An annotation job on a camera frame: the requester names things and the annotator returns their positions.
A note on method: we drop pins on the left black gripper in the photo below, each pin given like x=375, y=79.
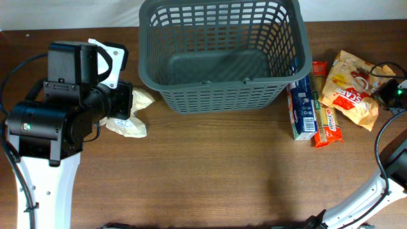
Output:
x=124, y=100

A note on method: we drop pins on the beige coffee mix bag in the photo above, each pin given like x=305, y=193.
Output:
x=349, y=87

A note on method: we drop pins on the red spaghetti packet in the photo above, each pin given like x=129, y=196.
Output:
x=328, y=130

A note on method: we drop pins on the grey plastic basket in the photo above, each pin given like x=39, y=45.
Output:
x=221, y=55

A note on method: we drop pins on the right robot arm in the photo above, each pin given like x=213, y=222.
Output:
x=384, y=187

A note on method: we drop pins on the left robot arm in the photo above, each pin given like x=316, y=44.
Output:
x=43, y=136

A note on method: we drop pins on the crumpled beige paper bag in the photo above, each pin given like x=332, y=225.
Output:
x=131, y=127

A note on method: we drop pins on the blue white carton box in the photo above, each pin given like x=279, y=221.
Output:
x=301, y=109

